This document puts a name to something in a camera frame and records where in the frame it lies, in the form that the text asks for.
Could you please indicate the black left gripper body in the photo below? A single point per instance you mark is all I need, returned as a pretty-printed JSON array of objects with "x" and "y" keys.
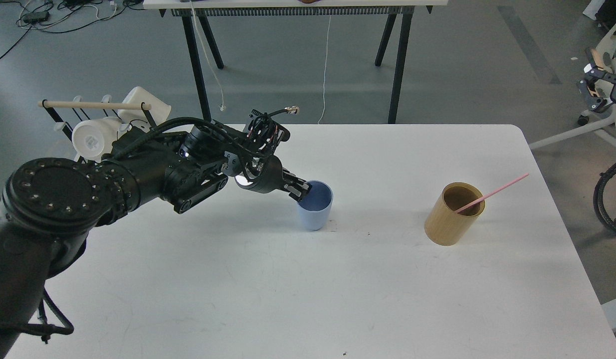
[{"x": 273, "y": 177}]

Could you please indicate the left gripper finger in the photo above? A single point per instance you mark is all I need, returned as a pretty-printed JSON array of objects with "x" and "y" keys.
[
  {"x": 292, "y": 180},
  {"x": 296, "y": 193}
]

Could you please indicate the blue plastic cup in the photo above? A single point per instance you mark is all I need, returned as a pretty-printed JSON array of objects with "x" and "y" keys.
[{"x": 314, "y": 208}]

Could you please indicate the pink chopstick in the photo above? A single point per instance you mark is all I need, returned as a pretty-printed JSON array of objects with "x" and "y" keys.
[{"x": 486, "y": 196}]

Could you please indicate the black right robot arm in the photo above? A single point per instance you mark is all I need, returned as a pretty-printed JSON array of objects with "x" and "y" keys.
[{"x": 599, "y": 90}]

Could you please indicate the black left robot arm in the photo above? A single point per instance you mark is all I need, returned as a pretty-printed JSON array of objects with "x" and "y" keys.
[{"x": 49, "y": 205}]

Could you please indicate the tan bamboo cylinder holder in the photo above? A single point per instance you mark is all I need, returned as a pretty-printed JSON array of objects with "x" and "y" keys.
[{"x": 444, "y": 225}]

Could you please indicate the white mug on rack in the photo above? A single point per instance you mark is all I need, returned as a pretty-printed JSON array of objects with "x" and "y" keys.
[{"x": 94, "y": 138}]

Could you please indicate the background white table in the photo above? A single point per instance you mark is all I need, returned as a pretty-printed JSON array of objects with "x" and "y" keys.
[{"x": 295, "y": 30}]

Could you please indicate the white office chair base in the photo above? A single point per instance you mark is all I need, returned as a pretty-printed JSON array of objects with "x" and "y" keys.
[{"x": 604, "y": 54}]

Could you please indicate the black wire cup rack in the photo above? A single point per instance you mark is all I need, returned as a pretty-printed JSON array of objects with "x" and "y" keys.
[{"x": 140, "y": 109}]

